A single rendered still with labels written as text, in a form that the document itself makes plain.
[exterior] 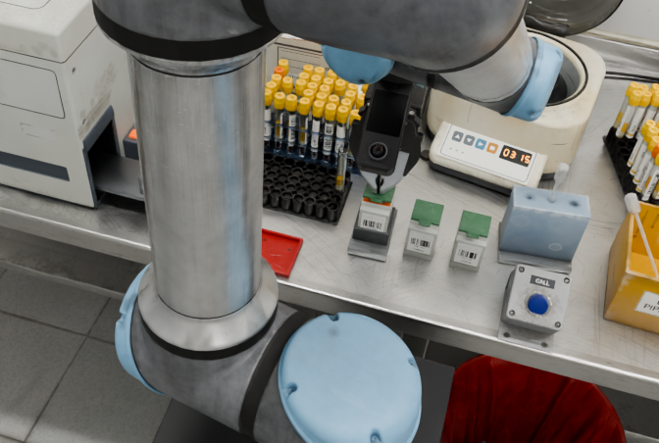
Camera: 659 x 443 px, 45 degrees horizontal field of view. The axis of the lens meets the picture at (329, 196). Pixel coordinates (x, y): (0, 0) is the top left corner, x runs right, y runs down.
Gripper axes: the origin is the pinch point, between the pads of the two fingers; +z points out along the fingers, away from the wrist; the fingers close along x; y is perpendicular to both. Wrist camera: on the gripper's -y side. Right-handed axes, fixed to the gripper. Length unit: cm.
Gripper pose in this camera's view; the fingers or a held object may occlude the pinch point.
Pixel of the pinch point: (379, 189)
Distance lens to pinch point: 106.0
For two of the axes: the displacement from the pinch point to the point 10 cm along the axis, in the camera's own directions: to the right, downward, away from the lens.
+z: -0.6, 7.0, 7.2
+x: -9.7, -2.1, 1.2
